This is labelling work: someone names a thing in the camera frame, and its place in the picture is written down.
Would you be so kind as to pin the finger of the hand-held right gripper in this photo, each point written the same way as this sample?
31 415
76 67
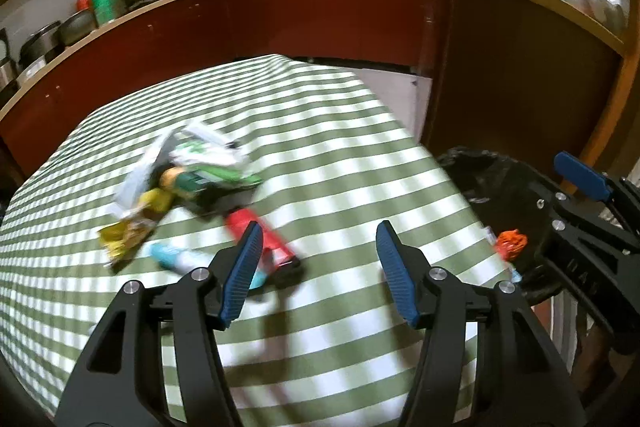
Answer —
570 217
582 177

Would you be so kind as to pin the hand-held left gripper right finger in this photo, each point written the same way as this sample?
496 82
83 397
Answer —
400 277

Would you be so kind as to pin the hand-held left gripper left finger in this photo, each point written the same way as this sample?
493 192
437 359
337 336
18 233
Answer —
240 277

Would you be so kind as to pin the dark glass bottle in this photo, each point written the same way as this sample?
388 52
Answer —
287 272

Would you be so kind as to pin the red plastic bag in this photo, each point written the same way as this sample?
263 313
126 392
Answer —
270 239

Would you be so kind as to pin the orange plastic bag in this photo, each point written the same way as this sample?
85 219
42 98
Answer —
511 244

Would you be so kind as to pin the light blue sachet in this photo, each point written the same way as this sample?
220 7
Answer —
175 257

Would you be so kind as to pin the black trash bin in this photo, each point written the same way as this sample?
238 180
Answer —
490 187

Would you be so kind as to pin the olive yellow wrapper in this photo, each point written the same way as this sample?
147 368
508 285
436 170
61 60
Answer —
155 204

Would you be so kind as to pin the white green printed packet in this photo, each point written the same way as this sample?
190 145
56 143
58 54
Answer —
210 157

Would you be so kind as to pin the long white sachet wrapper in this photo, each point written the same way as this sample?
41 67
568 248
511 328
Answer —
140 172

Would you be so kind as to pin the yellow brown printed wrapper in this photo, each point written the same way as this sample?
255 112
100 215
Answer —
125 239

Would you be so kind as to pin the green white checkered tablecloth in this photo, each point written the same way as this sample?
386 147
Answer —
325 157

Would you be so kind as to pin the red-brown kitchen counter cabinets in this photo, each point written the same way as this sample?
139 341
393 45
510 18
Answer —
325 17

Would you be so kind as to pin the grey metal basin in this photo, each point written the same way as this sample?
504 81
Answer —
75 27

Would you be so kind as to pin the green thermos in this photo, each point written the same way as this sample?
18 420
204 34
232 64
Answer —
102 4

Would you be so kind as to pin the large lidded pot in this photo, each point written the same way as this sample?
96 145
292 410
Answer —
40 44

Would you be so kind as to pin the rice cooker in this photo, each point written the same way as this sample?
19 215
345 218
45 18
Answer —
6 67

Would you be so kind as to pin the red thermos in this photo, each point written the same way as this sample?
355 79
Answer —
83 2

